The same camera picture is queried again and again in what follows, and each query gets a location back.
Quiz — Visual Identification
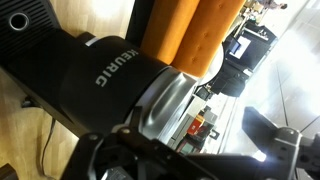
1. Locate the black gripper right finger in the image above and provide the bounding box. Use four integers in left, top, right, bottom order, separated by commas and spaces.
242, 106, 320, 180

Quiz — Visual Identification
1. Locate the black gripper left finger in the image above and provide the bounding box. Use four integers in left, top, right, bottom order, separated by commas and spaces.
61, 106, 145, 180

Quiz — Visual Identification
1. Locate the black Keurig coffee machine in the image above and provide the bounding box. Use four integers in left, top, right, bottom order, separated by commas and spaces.
0, 0, 198, 141

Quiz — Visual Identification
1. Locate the red box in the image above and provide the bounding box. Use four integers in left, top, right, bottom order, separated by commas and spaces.
187, 114, 205, 136

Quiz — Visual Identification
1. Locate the round white table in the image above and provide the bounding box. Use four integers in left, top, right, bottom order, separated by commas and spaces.
196, 41, 231, 88

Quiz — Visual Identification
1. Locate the orange sofa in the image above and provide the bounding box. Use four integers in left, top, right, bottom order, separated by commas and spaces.
139, 0, 248, 78

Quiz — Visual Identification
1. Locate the black power cord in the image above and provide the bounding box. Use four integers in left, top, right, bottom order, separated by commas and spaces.
40, 118, 57, 177

